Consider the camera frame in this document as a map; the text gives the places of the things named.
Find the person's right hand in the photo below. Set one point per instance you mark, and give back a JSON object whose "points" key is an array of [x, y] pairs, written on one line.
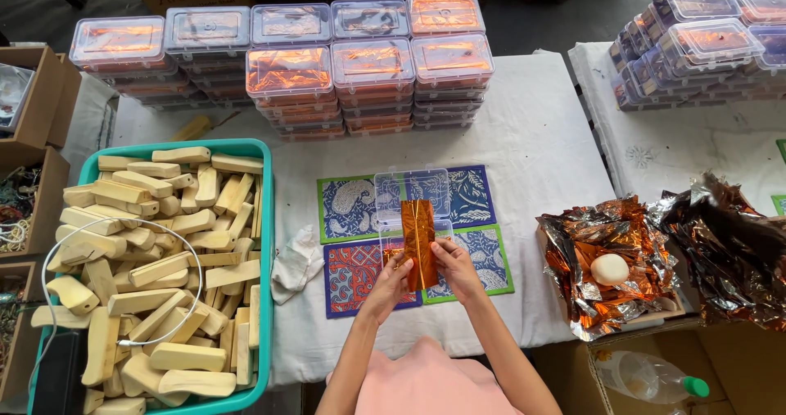
{"points": [[460, 274]]}

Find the person's left hand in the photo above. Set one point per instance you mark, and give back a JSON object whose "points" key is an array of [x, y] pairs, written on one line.
{"points": [[384, 292]]}

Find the orange foil sheet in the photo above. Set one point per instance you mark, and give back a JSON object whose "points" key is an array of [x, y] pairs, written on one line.
{"points": [[419, 237]]}

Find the blue paisley green-bordered mat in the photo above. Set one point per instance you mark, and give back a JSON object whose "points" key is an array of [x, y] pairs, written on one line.
{"points": [[488, 258], [347, 209]]}

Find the orange patterned blue-bordered mat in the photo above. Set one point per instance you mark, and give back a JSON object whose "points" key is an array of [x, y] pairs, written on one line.
{"points": [[353, 277]]}

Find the blue leaf print mat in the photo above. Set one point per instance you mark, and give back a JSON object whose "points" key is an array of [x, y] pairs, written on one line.
{"points": [[470, 197]]}

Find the crumpled white cloth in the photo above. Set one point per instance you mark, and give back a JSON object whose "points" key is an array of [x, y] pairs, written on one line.
{"points": [[296, 264]]}

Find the open clear plastic box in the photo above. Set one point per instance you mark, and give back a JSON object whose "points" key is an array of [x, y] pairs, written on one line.
{"points": [[411, 188]]}

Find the person's pink garment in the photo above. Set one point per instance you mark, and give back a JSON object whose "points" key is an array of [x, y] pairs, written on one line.
{"points": [[430, 381]]}

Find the teal plastic crate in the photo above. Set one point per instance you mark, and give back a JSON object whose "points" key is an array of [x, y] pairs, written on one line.
{"points": [[268, 280]]}

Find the white round stone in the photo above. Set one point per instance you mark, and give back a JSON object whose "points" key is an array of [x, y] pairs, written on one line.
{"points": [[610, 269]]}

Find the heap of orange foil sheets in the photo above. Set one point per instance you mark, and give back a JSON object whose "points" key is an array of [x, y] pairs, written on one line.
{"points": [[608, 234]]}

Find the shallow cardboard tray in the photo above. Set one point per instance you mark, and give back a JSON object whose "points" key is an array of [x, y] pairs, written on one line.
{"points": [[666, 314]]}

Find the clear bottle with green cap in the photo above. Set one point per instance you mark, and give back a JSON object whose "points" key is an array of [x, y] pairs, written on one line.
{"points": [[645, 375]]}

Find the stacks of foil-lined clear boxes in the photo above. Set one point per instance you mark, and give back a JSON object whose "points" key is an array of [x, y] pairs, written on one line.
{"points": [[371, 71]]}

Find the pile of wooden blocks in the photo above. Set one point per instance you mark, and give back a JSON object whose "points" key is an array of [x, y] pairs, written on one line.
{"points": [[153, 249]]}

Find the embroidered white tablecloth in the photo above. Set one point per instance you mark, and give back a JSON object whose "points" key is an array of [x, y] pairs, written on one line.
{"points": [[675, 145]]}

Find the yellow wooden stick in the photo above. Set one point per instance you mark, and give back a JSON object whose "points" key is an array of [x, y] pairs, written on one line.
{"points": [[191, 129]]}

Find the heap of dark foil sheets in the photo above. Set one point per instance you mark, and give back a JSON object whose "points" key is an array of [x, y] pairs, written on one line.
{"points": [[731, 255]]}

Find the large open cardboard box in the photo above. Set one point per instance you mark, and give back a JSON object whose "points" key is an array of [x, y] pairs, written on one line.
{"points": [[743, 372]]}

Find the green-edged mat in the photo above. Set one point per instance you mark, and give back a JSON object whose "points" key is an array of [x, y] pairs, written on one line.
{"points": [[782, 150], [780, 204]]}

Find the stacks of blue-lined clear boxes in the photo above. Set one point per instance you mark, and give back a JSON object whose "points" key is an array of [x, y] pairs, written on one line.
{"points": [[700, 46]]}

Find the black power bank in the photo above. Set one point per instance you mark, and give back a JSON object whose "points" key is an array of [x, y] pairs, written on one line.
{"points": [[60, 375]]}

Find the cardboard box of beads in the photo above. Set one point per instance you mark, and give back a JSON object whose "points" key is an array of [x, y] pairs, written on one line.
{"points": [[37, 209]]}

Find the cardboard box of trinkets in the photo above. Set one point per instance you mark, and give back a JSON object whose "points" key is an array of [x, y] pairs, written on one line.
{"points": [[18, 335]]}

